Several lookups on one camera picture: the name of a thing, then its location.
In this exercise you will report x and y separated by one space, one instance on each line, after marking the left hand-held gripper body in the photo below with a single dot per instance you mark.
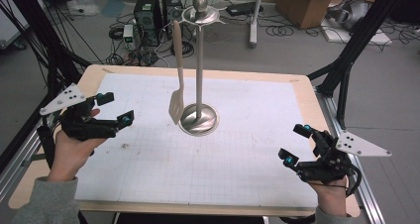
66 100

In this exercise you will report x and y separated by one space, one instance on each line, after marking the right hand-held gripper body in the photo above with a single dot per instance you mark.
360 146

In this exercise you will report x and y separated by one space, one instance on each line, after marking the beige slotted spatula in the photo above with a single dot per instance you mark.
177 105

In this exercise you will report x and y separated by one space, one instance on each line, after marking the metal utensil stand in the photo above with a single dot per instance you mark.
199 85

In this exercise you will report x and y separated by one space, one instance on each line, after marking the person's left hand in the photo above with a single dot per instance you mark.
71 154

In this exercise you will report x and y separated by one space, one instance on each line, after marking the person's right hand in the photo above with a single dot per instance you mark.
330 197

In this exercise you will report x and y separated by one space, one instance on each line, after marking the white grid mat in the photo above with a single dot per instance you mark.
247 101

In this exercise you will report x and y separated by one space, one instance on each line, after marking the small white power box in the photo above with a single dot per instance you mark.
128 35

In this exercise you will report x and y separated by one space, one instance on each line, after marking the grey tape strip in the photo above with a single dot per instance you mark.
31 159

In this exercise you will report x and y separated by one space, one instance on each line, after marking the wide black computer tower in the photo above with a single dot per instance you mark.
147 19

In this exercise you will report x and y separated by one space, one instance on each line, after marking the clear plastic bag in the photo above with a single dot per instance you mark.
82 7

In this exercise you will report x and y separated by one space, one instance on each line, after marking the flat white board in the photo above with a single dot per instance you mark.
360 38

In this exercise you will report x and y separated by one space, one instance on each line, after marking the narrow black computer tower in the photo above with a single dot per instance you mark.
168 6

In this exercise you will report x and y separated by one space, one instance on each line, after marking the open cardboard box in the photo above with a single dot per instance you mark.
303 6

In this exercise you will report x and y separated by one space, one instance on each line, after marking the grey headset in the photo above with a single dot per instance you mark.
350 14

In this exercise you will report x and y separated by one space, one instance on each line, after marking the black power adapter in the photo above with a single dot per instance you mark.
242 8

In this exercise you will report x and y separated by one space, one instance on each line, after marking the aluminium rail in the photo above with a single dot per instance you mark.
366 197
16 164

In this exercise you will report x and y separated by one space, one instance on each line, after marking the black metal frame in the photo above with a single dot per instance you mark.
363 32
36 25

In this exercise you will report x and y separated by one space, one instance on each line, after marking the white stand post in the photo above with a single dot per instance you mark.
255 19

